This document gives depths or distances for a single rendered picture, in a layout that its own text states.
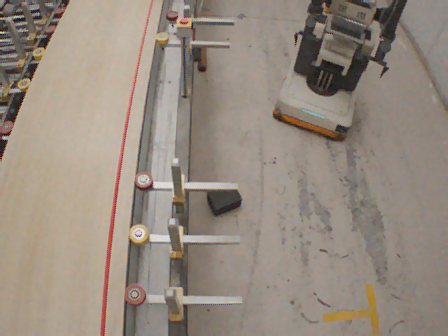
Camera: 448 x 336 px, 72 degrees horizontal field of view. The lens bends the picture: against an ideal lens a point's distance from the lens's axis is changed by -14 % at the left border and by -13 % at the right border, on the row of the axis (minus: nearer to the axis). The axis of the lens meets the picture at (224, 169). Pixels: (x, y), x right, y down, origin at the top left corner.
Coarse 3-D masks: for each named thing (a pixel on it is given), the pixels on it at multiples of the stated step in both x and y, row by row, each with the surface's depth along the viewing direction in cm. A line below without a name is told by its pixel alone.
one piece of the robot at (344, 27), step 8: (336, 16) 198; (328, 24) 201; (336, 24) 202; (344, 24) 200; (352, 24) 198; (360, 24) 195; (328, 32) 202; (336, 32) 198; (344, 32) 199; (352, 32) 200; (360, 32) 200; (360, 40) 196; (360, 48) 203
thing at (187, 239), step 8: (152, 240) 142; (160, 240) 143; (168, 240) 143; (184, 240) 143; (192, 240) 144; (200, 240) 144; (208, 240) 144; (216, 240) 144; (224, 240) 145; (232, 240) 145; (240, 240) 145
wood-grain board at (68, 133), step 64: (128, 0) 226; (64, 64) 188; (128, 64) 190; (64, 128) 164; (128, 128) 166; (0, 192) 143; (64, 192) 146; (128, 192) 148; (0, 256) 127; (64, 256) 131; (128, 256) 135; (0, 320) 113; (64, 320) 117
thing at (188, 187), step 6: (156, 186) 155; (162, 186) 156; (168, 186) 156; (186, 186) 157; (192, 186) 157; (198, 186) 157; (204, 186) 157; (210, 186) 157; (216, 186) 158; (222, 186) 158; (228, 186) 158; (234, 186) 158
